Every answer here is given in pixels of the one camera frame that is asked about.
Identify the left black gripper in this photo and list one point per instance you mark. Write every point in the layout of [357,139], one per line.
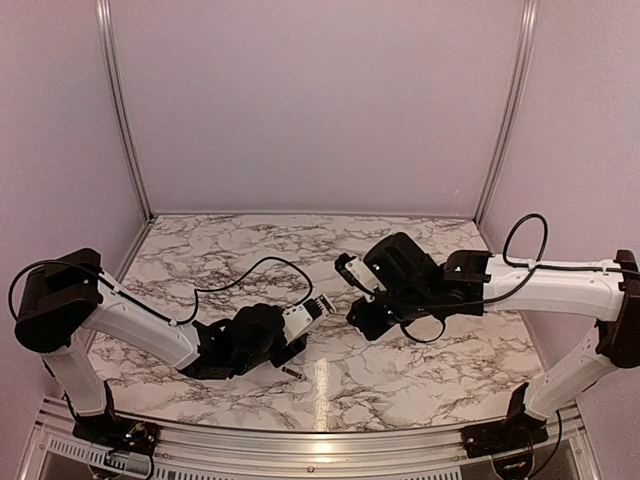
[283,358]

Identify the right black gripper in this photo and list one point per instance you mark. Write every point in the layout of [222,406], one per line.
[362,319]

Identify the black gold battery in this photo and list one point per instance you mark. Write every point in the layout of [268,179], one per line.
[293,373]

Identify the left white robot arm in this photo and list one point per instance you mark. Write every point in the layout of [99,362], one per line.
[62,296]

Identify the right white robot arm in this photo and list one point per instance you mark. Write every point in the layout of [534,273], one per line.
[607,291]

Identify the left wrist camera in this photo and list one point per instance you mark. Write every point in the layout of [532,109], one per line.
[300,319]

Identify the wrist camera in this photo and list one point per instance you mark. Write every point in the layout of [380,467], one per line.
[300,319]
[356,273]

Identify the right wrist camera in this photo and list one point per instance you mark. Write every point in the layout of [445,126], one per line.
[356,273]

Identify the front aluminium rail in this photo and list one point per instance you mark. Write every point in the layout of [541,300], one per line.
[200,452]

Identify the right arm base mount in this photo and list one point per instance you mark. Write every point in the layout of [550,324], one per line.
[517,429]

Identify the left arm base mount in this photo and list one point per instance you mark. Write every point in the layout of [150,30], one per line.
[114,431]

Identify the right aluminium frame post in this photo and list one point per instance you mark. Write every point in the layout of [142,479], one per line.
[515,92]

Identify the aluminium frame post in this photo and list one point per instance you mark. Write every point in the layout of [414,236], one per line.
[108,41]
[515,92]

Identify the left aluminium frame post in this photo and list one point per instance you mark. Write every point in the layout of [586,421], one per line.
[108,41]

